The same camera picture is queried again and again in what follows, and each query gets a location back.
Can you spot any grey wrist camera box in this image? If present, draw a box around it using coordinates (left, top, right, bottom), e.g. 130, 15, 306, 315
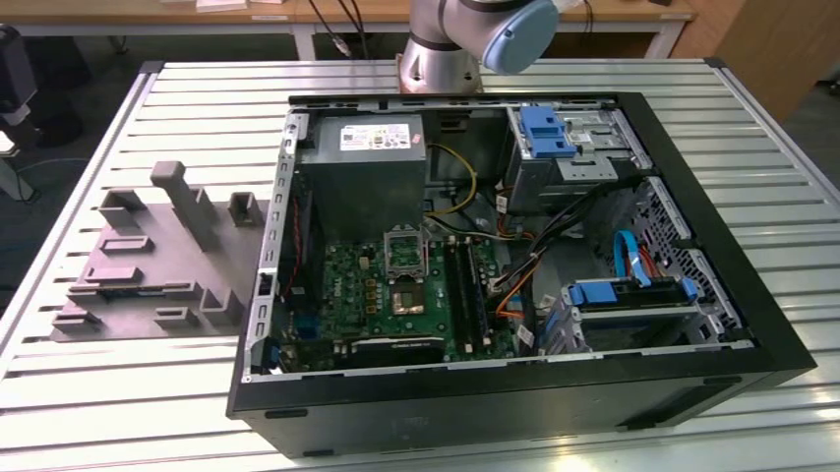
0, 113, 26, 157

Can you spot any long blue expansion slot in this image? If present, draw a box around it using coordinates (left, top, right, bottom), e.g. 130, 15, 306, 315
293, 314, 325, 341

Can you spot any blue plastic drive latch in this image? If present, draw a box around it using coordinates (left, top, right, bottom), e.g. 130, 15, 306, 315
516, 105, 568, 159

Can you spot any silver metal drive cage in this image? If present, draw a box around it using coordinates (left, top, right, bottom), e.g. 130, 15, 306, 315
505, 103, 652, 213

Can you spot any Nvidia graphics card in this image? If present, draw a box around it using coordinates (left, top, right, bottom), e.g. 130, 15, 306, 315
281, 333, 449, 373

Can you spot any yellow wire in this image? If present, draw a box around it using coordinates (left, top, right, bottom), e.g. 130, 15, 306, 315
424, 141, 480, 216

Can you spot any black RAM slot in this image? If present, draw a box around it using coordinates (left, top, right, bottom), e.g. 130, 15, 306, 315
463, 234, 497, 351
445, 234, 480, 353

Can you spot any orange wire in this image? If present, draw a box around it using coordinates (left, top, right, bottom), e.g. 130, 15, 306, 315
496, 274, 527, 324

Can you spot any green motherboard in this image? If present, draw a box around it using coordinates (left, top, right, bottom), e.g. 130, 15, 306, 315
278, 230, 524, 373

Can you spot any white stand leg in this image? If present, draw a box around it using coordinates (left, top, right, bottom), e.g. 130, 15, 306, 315
0, 156, 35, 202

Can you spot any white box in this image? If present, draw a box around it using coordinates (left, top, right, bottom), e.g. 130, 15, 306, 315
194, 0, 252, 14

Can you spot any wooden desk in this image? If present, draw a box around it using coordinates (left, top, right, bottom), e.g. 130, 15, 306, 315
0, 0, 699, 61

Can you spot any red flat data wire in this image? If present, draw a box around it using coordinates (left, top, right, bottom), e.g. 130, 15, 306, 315
640, 244, 668, 284

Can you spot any white green wire bundle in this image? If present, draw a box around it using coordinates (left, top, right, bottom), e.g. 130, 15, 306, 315
423, 215, 537, 243

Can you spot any black chair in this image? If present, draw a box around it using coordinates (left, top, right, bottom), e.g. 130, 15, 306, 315
30, 36, 94, 148

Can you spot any wooden cabinet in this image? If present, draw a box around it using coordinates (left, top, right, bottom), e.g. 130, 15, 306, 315
672, 0, 840, 127

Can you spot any black PC case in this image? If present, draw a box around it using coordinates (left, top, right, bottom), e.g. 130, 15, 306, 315
226, 90, 819, 461

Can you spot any metal socket cover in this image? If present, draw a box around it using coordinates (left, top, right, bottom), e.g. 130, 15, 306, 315
383, 224, 433, 285

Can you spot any black wire bundle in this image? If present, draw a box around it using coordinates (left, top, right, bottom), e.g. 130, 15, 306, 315
489, 174, 655, 296

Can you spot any hard disk in blue carrier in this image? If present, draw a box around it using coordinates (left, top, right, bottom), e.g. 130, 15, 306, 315
565, 275, 699, 310

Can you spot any metal disk bay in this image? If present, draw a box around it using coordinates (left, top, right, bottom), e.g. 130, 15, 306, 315
535, 294, 754, 358

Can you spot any thin red wire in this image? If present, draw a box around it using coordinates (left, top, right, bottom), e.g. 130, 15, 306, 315
290, 200, 312, 269

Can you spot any CPU socket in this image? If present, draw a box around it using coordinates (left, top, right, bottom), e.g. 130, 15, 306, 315
391, 280, 429, 317

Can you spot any grey Dell power supply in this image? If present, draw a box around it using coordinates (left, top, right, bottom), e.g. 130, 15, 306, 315
298, 111, 432, 237

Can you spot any grey parts rack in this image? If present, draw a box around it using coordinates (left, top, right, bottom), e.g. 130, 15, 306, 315
49, 160, 274, 345

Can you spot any blue flat data wire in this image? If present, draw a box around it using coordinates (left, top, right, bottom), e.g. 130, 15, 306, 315
612, 229, 656, 290

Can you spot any RAM stick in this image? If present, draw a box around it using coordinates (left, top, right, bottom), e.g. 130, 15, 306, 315
97, 283, 192, 299

